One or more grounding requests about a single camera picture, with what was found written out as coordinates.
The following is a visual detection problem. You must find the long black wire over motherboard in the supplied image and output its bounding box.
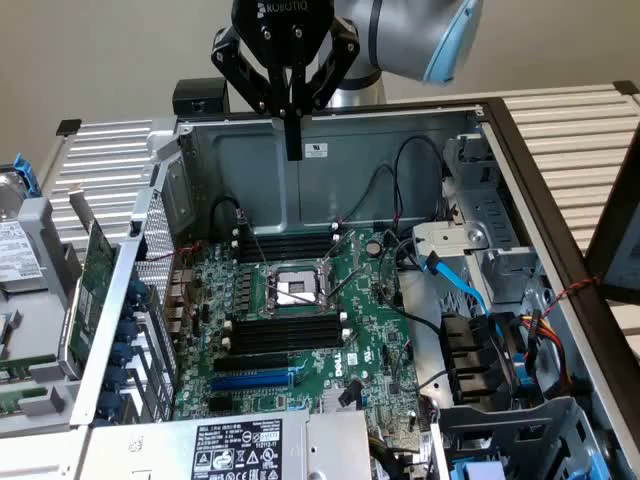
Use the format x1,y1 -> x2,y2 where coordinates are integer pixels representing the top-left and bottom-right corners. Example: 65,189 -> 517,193
377,228 -> 442,332

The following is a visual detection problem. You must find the green Dell motherboard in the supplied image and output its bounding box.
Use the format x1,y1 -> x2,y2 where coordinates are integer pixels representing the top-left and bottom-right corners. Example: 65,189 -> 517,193
172,227 -> 431,480

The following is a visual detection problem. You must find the silver hard disk with label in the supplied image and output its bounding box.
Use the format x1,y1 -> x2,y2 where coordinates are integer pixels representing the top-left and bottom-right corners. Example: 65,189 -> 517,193
0,169 -> 49,296

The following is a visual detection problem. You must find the metal socket cover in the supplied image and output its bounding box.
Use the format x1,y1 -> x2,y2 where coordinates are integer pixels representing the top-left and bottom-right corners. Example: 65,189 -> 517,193
322,230 -> 362,301

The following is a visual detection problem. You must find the blue disk caddy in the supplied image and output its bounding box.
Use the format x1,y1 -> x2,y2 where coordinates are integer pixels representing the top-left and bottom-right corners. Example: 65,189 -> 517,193
10,152 -> 41,201

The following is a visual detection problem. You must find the tall looped black wire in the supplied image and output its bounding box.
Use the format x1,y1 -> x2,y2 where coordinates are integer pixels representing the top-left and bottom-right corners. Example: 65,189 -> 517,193
392,134 -> 447,226

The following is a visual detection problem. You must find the blue flat disk wire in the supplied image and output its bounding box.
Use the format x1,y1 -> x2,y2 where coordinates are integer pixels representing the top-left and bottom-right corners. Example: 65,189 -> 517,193
423,252 -> 507,351

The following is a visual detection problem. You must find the grey metal disk bay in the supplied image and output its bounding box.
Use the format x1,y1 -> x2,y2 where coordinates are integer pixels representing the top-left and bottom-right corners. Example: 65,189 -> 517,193
442,133 -> 549,314

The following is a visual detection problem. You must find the low looped black wire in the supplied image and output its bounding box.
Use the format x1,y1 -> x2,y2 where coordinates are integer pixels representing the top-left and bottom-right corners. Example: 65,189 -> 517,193
343,163 -> 397,224

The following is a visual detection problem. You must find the blue plastic block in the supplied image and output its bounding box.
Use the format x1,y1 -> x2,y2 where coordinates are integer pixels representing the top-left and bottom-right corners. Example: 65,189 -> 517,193
452,460 -> 507,480

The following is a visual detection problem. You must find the silver disk bay latch plate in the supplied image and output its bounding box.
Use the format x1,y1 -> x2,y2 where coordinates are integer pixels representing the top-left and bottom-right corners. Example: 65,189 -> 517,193
412,220 -> 489,259

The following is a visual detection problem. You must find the thin red wire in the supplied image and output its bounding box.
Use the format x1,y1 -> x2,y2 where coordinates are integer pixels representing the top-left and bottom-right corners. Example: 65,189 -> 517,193
137,241 -> 204,265

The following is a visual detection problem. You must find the long black expansion slot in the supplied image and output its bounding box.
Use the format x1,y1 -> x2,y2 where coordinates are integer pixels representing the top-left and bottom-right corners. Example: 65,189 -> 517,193
213,352 -> 290,373

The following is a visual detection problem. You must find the thick short black wire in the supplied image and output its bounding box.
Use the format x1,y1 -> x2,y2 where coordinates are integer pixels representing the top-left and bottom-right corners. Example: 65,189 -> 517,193
210,196 -> 247,237

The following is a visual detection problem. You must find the blue expansion slot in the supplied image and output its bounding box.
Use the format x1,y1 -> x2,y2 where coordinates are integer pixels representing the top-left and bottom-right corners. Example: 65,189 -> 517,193
209,369 -> 294,393

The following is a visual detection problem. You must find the dark framed monitor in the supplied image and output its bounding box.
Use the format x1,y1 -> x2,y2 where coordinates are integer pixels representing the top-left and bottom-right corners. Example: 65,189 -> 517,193
584,144 -> 640,361

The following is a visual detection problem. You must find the open grey PC case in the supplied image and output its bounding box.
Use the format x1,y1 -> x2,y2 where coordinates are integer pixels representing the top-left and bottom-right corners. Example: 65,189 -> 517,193
69,97 -> 640,480

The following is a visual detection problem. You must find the red and black twisted wire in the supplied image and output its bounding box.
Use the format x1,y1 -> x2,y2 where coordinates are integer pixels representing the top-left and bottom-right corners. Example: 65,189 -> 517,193
542,276 -> 601,317

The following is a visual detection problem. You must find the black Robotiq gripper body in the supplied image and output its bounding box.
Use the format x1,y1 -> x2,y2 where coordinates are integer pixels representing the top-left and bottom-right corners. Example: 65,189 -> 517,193
230,0 -> 335,70

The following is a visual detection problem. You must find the black box with port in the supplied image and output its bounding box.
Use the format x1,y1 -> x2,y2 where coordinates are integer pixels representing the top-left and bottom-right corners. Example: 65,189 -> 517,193
172,78 -> 231,117

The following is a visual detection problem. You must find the silver chipset heatsink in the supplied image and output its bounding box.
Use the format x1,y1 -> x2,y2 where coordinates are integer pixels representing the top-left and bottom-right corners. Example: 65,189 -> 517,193
321,387 -> 362,412

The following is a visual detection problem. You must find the silver power supply with label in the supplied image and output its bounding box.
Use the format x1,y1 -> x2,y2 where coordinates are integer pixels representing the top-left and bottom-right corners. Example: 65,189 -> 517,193
74,409 -> 374,480

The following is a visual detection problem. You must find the black wire with plug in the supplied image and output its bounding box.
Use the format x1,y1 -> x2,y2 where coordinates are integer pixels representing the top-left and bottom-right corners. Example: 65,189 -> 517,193
338,378 -> 363,409

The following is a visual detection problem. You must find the green graphics card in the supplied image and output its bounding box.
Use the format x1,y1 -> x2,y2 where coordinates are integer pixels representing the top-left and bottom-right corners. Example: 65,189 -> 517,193
57,183 -> 120,379

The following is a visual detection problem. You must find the CPU socket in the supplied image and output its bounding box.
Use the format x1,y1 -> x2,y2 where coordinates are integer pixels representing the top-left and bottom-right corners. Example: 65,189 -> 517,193
263,258 -> 334,317

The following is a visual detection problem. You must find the yellow red orange wire bundle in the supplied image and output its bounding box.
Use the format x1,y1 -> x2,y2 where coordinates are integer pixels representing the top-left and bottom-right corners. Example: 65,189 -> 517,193
519,309 -> 574,386

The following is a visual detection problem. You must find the black fan shroud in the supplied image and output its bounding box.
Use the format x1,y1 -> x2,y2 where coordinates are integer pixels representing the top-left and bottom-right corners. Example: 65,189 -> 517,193
438,312 -> 546,407

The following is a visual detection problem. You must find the grey plastic drive cage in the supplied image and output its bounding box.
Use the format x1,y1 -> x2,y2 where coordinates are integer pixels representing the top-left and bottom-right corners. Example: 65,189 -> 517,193
430,394 -> 624,480

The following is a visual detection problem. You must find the thin metal locking lever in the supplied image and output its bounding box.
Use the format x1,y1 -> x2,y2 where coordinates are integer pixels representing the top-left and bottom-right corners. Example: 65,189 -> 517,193
262,280 -> 327,307
248,231 -> 269,264

